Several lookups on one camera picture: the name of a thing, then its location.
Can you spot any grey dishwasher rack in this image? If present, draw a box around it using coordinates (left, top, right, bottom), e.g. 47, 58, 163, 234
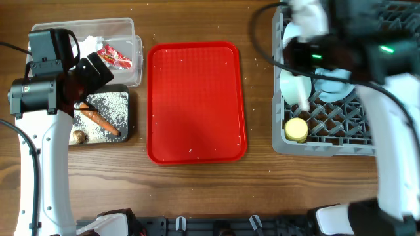
272, 1, 419, 155

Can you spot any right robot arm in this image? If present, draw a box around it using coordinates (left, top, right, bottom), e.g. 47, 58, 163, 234
285, 1, 419, 235

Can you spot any red snack wrapper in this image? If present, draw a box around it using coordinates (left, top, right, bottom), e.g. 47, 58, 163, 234
96, 44, 133, 69

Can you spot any white napkin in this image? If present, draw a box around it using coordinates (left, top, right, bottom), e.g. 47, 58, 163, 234
79, 35, 104, 58

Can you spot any green bowl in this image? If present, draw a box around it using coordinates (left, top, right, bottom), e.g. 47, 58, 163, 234
279, 69, 299, 106

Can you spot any orange carrot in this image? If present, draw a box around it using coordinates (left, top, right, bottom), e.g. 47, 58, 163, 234
79, 103, 120, 136

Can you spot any yellow plastic cup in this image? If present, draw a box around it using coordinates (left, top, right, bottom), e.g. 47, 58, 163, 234
284, 117, 308, 143

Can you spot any light blue plate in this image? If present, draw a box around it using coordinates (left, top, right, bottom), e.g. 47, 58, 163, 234
314, 68, 355, 103

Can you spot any white rice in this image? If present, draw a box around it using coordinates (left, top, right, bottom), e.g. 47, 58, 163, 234
68, 91, 129, 144

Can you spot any brown food scrap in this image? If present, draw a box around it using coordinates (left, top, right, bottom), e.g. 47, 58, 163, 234
72, 130, 87, 144

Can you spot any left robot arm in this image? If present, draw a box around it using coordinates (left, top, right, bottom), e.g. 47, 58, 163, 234
6, 28, 114, 235

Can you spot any red plastic tray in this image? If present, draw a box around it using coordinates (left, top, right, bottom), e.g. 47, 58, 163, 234
146, 41, 247, 165

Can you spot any black waste tray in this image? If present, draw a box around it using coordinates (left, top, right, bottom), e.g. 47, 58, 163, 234
67, 83, 130, 146

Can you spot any white plastic spoon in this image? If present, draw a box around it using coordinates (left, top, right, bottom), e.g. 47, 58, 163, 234
296, 76, 312, 111

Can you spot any light blue bowl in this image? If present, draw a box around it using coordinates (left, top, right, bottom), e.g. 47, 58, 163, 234
283, 22, 301, 48

